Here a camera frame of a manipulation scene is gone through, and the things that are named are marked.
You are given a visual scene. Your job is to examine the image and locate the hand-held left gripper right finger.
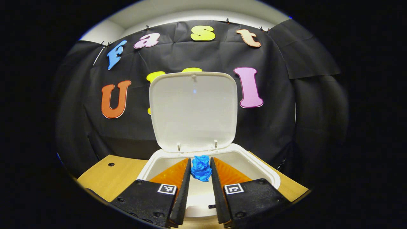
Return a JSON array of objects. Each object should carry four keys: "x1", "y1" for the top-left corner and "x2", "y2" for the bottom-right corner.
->
[{"x1": 210, "y1": 157, "x2": 291, "y2": 229}]

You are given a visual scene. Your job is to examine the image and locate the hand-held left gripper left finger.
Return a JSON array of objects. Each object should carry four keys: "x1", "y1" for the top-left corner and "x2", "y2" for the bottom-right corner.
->
[{"x1": 110, "y1": 158, "x2": 192, "y2": 228}]

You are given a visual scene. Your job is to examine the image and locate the blue paper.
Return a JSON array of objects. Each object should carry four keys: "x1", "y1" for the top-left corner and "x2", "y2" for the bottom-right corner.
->
[{"x1": 191, "y1": 155, "x2": 212, "y2": 182}]

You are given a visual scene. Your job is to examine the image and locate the white desktop garbage bin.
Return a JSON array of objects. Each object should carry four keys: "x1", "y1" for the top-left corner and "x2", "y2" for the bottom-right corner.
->
[{"x1": 137, "y1": 72, "x2": 281, "y2": 220}]

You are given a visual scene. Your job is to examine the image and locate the wooden desktop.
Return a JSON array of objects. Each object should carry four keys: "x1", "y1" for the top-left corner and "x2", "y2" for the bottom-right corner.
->
[{"x1": 77, "y1": 151, "x2": 309, "y2": 229}]

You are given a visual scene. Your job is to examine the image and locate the black backdrop cloth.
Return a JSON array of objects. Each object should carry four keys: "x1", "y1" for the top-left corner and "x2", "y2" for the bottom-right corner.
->
[{"x1": 54, "y1": 19, "x2": 348, "y2": 178}]

